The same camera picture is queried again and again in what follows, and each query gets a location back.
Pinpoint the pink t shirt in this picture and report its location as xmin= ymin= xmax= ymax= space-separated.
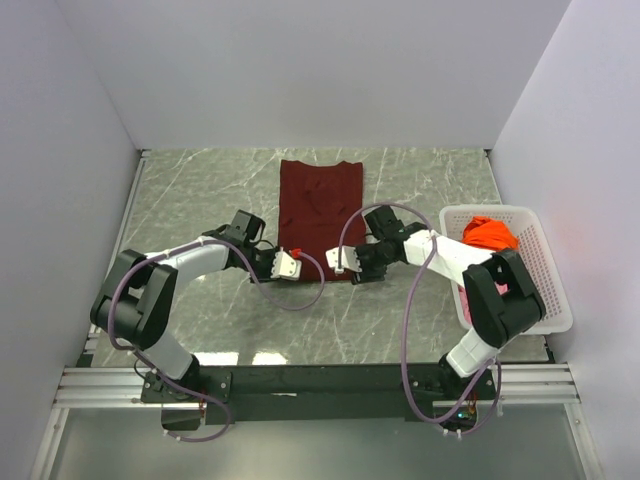
xmin=458 ymin=283 xmax=508 ymax=325

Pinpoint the orange t shirt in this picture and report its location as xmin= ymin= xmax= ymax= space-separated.
xmin=461 ymin=216 xmax=519 ymax=251

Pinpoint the white plastic basket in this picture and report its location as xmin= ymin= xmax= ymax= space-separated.
xmin=439 ymin=204 xmax=573 ymax=335

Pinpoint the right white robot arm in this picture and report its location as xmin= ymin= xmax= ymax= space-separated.
xmin=326 ymin=202 xmax=546 ymax=399

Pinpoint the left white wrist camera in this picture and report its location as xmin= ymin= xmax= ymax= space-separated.
xmin=270 ymin=248 xmax=302 ymax=281

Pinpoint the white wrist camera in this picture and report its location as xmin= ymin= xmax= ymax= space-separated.
xmin=325 ymin=246 xmax=362 ymax=275
xmin=270 ymin=248 xmax=302 ymax=281

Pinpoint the dark red t shirt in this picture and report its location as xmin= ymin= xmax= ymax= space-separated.
xmin=278 ymin=160 xmax=364 ymax=282

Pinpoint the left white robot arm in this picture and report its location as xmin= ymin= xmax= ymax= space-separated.
xmin=90 ymin=210 xmax=277 ymax=402

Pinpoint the aluminium rail frame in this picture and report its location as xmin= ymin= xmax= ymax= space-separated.
xmin=53 ymin=367 xmax=198 ymax=410

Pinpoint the black base beam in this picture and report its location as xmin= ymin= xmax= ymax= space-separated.
xmin=139 ymin=363 xmax=501 ymax=431

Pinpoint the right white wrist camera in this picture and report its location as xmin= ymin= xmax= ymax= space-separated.
xmin=325 ymin=246 xmax=362 ymax=275

